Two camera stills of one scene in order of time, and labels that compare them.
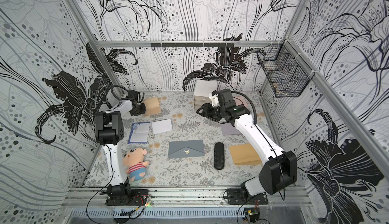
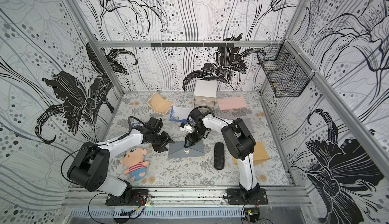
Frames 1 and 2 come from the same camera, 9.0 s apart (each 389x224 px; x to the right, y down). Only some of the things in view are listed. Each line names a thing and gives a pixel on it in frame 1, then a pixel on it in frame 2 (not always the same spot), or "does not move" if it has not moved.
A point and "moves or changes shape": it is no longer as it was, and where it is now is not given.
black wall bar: (193, 45) does not move
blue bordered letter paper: (162, 126) to (179, 114)
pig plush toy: (133, 159) does not move
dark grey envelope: (187, 148) does not move
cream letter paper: (152, 106) moves or changes shape
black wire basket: (287, 75) does not move
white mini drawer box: (202, 89) does not move
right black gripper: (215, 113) to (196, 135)
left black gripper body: (138, 110) to (157, 140)
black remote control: (219, 155) does not move
